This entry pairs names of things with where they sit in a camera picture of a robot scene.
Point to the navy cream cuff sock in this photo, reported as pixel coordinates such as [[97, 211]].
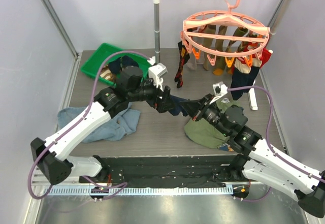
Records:
[[244, 75]]

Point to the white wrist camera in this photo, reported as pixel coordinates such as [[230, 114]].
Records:
[[219, 89], [156, 72]]

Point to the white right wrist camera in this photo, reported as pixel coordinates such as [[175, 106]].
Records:
[[219, 89]]

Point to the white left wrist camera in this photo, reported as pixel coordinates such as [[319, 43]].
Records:
[[156, 72]]

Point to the pink round clip hanger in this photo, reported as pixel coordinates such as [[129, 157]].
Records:
[[191, 28]]

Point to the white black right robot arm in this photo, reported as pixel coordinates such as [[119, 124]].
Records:
[[258, 160]]

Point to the olive yellow toe sock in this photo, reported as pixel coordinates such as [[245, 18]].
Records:
[[220, 64]]

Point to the red white sock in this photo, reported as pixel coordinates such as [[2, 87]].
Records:
[[262, 57]]

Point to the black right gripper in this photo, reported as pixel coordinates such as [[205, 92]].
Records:
[[202, 107]]

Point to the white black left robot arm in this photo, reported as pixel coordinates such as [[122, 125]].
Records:
[[53, 154]]

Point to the beige grey sock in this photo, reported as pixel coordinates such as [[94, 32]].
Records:
[[192, 62]]

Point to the green plastic tray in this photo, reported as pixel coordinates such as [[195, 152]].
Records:
[[107, 53]]

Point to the light blue denim shirt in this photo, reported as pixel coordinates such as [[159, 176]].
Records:
[[123, 124]]

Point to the black colourful argyle sock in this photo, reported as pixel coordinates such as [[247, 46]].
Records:
[[183, 59]]

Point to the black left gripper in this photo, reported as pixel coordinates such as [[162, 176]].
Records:
[[163, 104]]

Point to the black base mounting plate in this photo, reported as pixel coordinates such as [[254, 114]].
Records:
[[198, 171]]

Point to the white slotted cable duct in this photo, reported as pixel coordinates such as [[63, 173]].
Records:
[[84, 190]]

